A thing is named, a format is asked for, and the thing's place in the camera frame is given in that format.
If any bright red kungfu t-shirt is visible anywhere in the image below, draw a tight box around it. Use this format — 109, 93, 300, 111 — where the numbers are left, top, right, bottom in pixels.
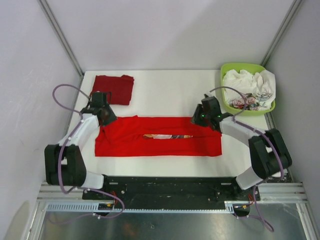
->
94, 115, 222, 157

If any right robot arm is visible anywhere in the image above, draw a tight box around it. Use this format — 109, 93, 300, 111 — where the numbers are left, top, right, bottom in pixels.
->
191, 95, 292, 201

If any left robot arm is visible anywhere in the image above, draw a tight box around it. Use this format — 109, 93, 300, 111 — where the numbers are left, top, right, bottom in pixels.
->
44, 91, 117, 200

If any folded dark red shirt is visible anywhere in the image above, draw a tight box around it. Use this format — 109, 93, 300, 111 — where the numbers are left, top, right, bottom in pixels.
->
91, 75, 135, 106

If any white printed t-shirt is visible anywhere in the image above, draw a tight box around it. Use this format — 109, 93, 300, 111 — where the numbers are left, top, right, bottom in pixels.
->
222, 69, 276, 111

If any green plastic basket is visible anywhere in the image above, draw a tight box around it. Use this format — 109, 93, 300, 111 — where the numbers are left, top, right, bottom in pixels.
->
220, 62, 276, 116

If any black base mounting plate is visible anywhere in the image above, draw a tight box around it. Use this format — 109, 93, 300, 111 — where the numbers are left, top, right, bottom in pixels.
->
82, 175, 261, 210

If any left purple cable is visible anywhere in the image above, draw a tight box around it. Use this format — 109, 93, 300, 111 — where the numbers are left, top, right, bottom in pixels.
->
51, 83, 125, 220

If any purple cable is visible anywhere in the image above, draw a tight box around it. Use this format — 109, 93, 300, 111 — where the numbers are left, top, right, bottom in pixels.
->
208, 86, 288, 232
51, 83, 125, 220

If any white cable duct rail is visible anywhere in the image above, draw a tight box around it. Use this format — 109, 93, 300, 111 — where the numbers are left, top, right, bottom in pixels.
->
45, 201, 244, 214

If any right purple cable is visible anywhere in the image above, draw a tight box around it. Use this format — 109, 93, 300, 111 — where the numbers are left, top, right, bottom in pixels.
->
208, 86, 288, 232

